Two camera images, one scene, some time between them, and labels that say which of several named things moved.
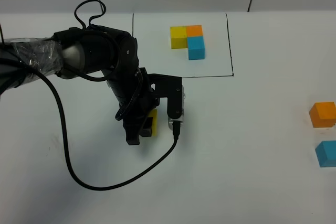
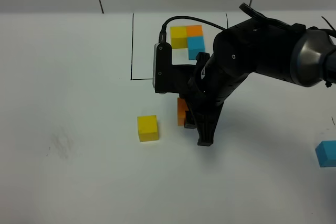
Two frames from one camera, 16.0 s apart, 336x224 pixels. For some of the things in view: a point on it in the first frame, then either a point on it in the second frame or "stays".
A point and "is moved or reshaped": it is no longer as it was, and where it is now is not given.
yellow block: (154, 114) is moved or reshaped
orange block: (323, 115) is moved or reshaped
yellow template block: (178, 37) stays
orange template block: (195, 30) stays
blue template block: (196, 48) stays
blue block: (325, 152) stays
